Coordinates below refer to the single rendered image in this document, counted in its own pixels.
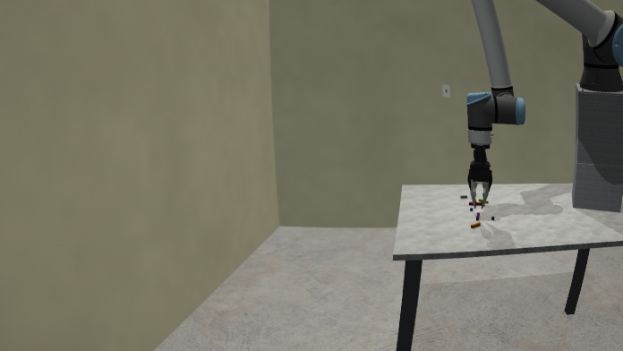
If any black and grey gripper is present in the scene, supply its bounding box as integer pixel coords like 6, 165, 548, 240
468, 143, 492, 208

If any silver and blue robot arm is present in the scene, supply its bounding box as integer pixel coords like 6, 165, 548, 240
466, 0, 623, 146

